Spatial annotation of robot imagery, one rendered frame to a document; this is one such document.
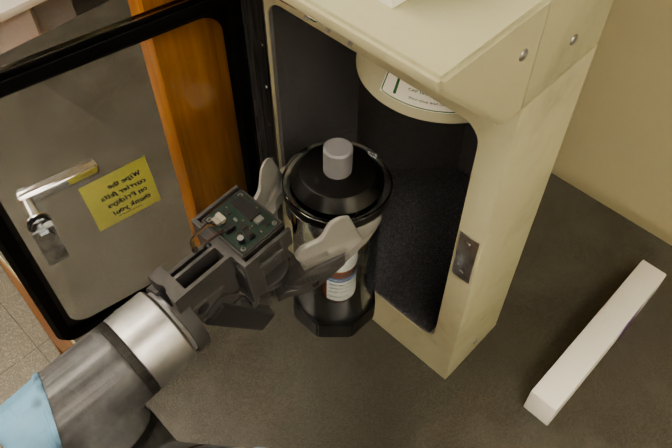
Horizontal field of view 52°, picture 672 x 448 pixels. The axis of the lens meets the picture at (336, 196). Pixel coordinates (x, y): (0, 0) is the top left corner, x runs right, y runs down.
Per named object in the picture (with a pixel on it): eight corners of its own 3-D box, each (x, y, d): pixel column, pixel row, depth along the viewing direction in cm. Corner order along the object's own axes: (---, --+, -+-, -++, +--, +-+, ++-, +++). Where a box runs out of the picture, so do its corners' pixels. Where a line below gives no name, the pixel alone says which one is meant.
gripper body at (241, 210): (299, 225, 58) (187, 321, 53) (307, 276, 65) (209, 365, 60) (239, 178, 61) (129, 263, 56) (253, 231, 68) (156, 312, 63)
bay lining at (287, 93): (402, 128, 106) (425, -91, 79) (545, 221, 94) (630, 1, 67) (286, 218, 95) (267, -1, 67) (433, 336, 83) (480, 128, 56)
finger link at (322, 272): (350, 267, 62) (258, 301, 61) (351, 276, 63) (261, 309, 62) (332, 228, 65) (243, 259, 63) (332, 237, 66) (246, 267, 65)
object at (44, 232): (71, 259, 74) (54, 227, 69) (51, 269, 73) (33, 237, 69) (64, 247, 75) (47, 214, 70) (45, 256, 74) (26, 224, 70)
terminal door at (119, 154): (269, 230, 97) (238, -20, 66) (61, 345, 85) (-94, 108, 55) (266, 226, 97) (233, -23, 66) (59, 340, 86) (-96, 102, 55)
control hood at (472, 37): (240, -51, 66) (227, -159, 58) (524, 111, 51) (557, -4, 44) (141, -1, 60) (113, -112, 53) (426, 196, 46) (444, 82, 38)
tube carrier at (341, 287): (333, 246, 88) (336, 124, 72) (397, 297, 83) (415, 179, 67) (270, 297, 83) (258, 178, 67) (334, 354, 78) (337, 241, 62)
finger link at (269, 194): (301, 129, 67) (264, 202, 62) (306, 168, 72) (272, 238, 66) (271, 122, 68) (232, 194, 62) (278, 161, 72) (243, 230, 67)
